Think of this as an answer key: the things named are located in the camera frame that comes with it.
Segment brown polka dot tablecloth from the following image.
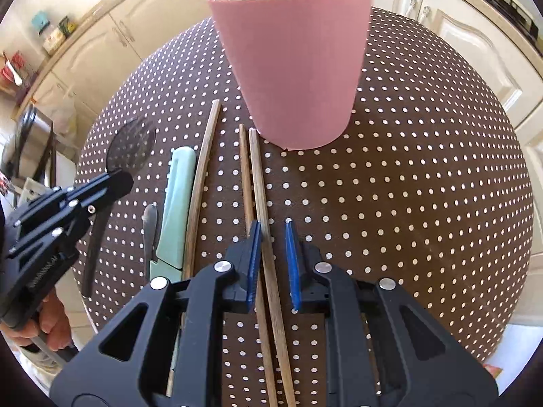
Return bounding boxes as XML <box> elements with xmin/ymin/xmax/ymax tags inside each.
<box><xmin>76</xmin><ymin>9</ymin><xmax>534</xmax><ymax>406</ymax></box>

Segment curved wooden chopstick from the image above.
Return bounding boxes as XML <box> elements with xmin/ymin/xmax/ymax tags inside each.
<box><xmin>165</xmin><ymin>98</ymin><xmax>223</xmax><ymax>397</ymax></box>

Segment bottle with blue cap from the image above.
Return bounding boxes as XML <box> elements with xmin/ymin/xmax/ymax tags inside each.
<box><xmin>31</xmin><ymin>11</ymin><xmax>66</xmax><ymax>56</ymax></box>

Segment person left hand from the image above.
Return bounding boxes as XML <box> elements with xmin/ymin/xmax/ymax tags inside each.
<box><xmin>1</xmin><ymin>289</ymin><xmax>72</xmax><ymax>351</ymax></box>

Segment lower cream cabinets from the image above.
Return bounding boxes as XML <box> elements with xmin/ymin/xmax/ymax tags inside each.
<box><xmin>1</xmin><ymin>0</ymin><xmax>542</xmax><ymax>125</ymax></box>

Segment small green jar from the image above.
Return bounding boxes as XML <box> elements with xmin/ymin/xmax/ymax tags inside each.
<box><xmin>58</xmin><ymin>16</ymin><xmax>78</xmax><ymax>38</ymax></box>

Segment mint green knife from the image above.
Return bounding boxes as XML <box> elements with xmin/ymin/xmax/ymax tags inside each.
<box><xmin>150</xmin><ymin>146</ymin><xmax>196</xmax><ymax>282</ymax></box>

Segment steel spoon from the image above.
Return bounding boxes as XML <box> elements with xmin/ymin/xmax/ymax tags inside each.
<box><xmin>142</xmin><ymin>203</ymin><xmax>158</xmax><ymax>280</ymax></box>

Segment pink utensil cup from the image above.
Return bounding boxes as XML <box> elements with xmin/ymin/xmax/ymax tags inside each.
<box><xmin>206</xmin><ymin>0</ymin><xmax>373</xmax><ymax>151</ymax></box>

